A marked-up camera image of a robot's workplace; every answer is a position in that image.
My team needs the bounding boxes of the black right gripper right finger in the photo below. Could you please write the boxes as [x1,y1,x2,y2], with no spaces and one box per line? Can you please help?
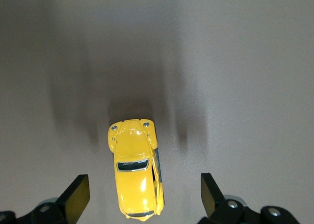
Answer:
[200,172,303,224]

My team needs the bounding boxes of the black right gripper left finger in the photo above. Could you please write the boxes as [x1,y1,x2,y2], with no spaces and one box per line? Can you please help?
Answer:
[0,174,90,224]

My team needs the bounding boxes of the yellow beetle toy car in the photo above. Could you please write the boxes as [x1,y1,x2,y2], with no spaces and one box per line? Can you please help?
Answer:
[107,118,164,221]

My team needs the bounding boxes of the brown table mat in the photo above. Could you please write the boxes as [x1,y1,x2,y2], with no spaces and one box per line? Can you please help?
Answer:
[0,0,314,224]

